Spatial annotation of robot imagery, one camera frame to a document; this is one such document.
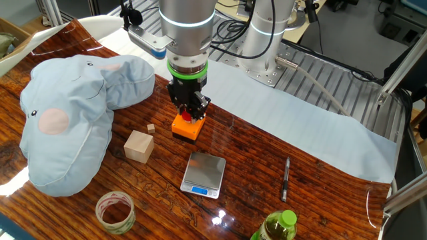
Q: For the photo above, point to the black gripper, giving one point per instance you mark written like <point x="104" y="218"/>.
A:
<point x="185" y="91"/>

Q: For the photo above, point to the orange box with red button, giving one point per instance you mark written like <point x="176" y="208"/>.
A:
<point x="187" y="128"/>

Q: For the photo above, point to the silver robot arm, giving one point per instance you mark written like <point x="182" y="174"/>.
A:
<point x="187" y="20"/>

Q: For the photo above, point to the silver digital scale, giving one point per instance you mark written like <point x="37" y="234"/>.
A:
<point x="203" y="170"/>

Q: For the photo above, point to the small wooden cube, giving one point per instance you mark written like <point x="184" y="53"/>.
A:
<point x="151" y="128"/>

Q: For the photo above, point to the large wooden cube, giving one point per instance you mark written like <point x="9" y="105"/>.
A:
<point x="138" y="148"/>

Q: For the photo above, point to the wood pattern table mat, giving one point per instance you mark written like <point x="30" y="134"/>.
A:
<point x="250" y="150"/>

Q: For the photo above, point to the light blue cloth sheet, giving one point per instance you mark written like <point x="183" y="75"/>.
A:
<point x="300" y="126"/>

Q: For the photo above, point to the black pen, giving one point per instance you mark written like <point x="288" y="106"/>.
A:
<point x="285" y="181"/>

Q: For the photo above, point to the light blue elephant plush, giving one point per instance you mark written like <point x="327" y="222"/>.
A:
<point x="73" y="133"/>

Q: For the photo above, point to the white backing sheet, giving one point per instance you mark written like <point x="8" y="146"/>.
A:
<point x="100" y="25"/>

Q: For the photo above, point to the clear tape roll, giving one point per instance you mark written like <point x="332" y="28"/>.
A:
<point x="101" y="216"/>

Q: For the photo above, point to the green tea bottle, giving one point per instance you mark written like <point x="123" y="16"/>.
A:
<point x="277" y="228"/>

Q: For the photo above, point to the cardboard box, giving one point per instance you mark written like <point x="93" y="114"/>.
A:
<point x="13" y="31"/>

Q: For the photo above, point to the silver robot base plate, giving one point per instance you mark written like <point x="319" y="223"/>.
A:
<point x="267" y="79"/>

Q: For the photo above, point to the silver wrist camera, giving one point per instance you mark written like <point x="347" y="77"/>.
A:
<point x="148" y="41"/>

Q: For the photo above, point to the slanted aluminium frame profile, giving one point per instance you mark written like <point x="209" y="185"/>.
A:
<point x="400" y="66"/>

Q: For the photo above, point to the low aluminium frame profile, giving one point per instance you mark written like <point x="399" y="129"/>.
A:
<point x="405" y="196"/>

